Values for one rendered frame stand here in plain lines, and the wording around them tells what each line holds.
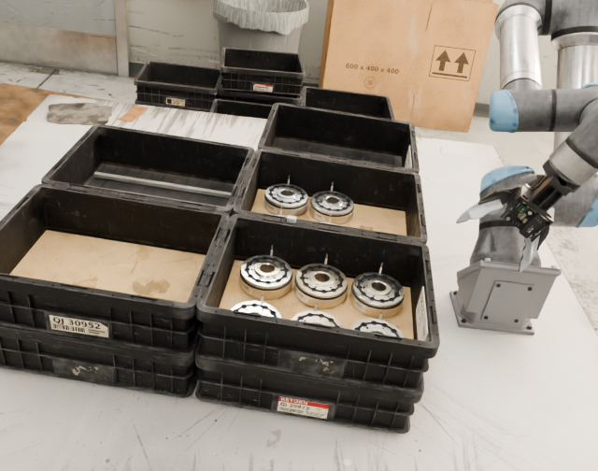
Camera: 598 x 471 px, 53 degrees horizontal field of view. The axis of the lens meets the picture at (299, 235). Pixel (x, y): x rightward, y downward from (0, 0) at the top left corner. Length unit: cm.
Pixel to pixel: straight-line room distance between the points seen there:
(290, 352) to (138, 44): 358
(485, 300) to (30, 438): 93
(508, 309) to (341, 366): 50
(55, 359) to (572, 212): 107
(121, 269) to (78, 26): 335
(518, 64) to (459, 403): 66
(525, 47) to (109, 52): 349
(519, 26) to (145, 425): 106
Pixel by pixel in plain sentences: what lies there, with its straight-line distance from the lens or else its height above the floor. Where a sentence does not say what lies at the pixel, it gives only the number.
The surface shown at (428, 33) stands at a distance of 411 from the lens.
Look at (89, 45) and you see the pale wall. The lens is 449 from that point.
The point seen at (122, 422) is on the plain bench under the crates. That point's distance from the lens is 114.
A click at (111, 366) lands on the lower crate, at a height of 76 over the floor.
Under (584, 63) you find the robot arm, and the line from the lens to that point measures 147.
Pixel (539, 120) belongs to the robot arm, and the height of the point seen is 121.
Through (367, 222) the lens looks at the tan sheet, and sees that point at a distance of 144.
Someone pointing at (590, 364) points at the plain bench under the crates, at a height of 70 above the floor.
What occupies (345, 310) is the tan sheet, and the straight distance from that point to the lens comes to 117.
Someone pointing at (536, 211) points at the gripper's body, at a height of 109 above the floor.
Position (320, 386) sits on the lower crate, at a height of 80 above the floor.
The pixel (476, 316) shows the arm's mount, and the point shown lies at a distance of 141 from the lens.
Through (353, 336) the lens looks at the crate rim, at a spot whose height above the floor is 93.
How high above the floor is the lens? 159
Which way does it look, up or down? 34 degrees down
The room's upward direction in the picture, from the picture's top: 8 degrees clockwise
